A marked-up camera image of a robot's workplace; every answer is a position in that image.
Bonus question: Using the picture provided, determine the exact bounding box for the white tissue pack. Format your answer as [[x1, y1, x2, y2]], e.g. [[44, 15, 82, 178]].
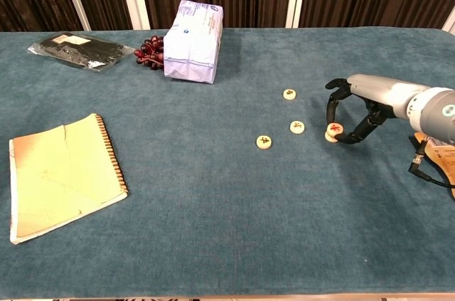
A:
[[162, 0, 225, 85]]

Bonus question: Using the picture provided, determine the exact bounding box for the black item in clear bag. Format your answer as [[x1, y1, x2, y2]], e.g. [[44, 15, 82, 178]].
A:
[[27, 31, 136, 73]]

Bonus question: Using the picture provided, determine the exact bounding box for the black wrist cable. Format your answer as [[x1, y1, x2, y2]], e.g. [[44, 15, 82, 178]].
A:
[[408, 139, 455, 188]]

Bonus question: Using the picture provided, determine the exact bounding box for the dark red grape bunch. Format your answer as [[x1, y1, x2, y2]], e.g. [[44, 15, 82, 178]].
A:
[[134, 35, 166, 70]]

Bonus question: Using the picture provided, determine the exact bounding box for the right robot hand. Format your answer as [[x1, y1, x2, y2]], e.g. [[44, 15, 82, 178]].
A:
[[325, 73, 415, 146]]

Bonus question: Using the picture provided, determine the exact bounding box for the yellow spiral notebook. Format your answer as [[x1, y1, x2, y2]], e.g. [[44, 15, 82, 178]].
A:
[[9, 112, 129, 245]]

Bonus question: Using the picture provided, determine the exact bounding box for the teal table cloth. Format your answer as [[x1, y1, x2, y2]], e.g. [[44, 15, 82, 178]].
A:
[[0, 27, 455, 298]]

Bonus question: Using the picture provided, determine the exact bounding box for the brown snack pouch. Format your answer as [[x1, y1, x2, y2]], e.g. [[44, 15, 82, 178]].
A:
[[414, 132, 455, 203]]

